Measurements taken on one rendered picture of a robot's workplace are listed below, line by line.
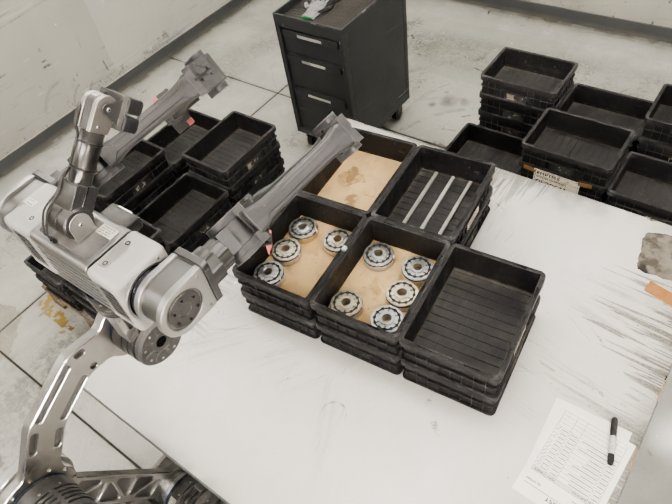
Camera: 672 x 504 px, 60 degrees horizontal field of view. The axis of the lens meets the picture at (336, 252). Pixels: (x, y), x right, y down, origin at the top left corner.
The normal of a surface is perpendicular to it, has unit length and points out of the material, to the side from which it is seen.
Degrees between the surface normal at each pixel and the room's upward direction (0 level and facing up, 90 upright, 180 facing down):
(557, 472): 0
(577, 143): 0
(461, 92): 0
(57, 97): 90
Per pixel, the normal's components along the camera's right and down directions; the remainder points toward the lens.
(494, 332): -0.13, -0.64
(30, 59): 0.81, 0.37
